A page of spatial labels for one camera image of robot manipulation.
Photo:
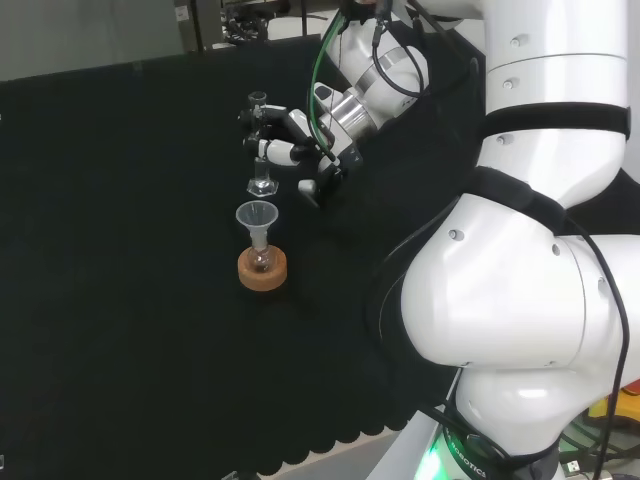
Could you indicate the clear glass graduated cylinder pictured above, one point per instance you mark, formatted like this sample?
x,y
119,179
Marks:
x,y
261,185

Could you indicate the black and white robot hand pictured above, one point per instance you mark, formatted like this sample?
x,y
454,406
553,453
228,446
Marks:
x,y
280,151

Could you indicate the black bench cloth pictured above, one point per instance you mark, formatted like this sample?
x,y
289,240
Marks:
x,y
125,250

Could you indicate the silver usb plug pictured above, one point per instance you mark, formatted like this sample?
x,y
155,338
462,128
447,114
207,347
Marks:
x,y
573,467

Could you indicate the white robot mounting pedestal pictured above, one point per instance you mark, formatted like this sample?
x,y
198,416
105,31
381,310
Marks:
x,y
400,450

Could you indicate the clear round-bottom flask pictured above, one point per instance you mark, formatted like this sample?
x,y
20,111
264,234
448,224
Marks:
x,y
261,259

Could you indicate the clear plastic funnel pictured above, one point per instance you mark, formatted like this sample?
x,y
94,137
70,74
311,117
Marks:
x,y
257,216

